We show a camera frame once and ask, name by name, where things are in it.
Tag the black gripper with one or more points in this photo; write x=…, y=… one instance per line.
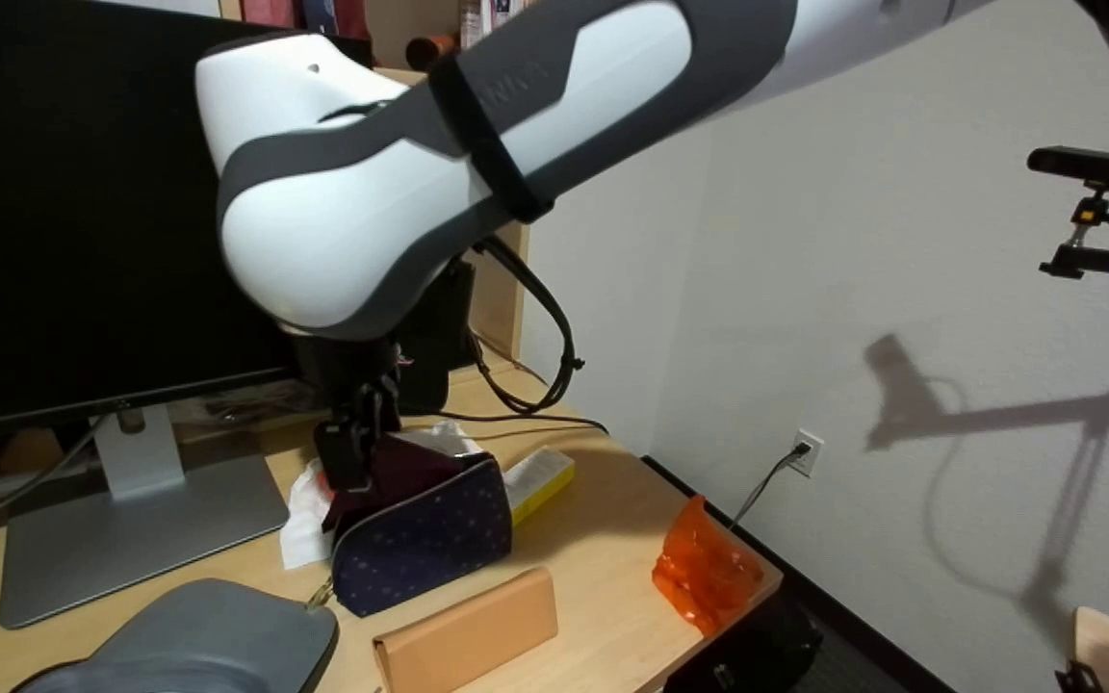
x=346, y=369

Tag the orange translucent plastic piece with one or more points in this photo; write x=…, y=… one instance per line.
x=710, y=572

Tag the silver monitor stand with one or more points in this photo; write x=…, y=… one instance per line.
x=134, y=525

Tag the black computer monitor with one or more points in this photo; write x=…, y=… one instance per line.
x=67, y=195

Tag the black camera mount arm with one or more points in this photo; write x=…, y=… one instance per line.
x=1096, y=254

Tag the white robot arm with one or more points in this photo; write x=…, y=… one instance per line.
x=362, y=215

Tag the navy dotted pencil case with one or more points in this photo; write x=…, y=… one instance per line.
x=432, y=544

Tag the black external camera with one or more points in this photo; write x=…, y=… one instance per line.
x=1098, y=167

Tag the red bag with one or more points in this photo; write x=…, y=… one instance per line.
x=310, y=14

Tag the white toiletry pack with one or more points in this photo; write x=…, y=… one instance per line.
x=479, y=14

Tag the yellow white box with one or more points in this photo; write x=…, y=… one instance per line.
x=539, y=484

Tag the white wall outlet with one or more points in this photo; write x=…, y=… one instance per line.
x=809, y=452

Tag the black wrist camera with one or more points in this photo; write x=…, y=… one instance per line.
x=442, y=314

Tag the white plastic bag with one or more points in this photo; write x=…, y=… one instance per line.
x=306, y=530

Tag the brown rectangular block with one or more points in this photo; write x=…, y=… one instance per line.
x=464, y=636

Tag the maroon cloth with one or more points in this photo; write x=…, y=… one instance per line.
x=415, y=478

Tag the dark small container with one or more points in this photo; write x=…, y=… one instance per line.
x=426, y=54

